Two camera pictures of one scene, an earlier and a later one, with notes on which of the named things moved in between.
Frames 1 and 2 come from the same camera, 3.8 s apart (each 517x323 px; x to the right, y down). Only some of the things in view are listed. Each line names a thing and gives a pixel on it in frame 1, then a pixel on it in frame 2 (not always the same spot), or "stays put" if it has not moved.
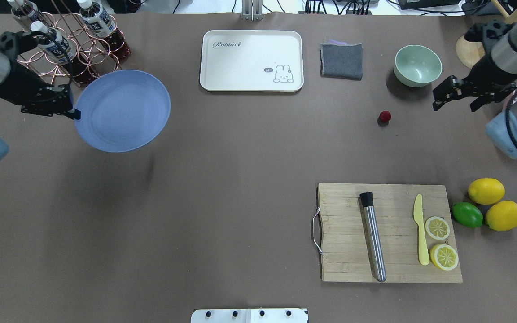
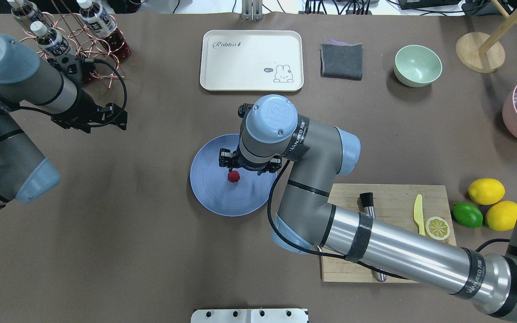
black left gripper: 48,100 → 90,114
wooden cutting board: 346,247 stays put
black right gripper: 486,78 → 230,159
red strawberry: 384,117 → 234,176
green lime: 467,214 stays put
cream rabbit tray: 255,60 stays put
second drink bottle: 96,20 stays put
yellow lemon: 486,191 stays put
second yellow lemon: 504,216 stays put
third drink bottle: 22,8 stays put
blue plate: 122,110 → 211,184
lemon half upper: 437,228 stays put
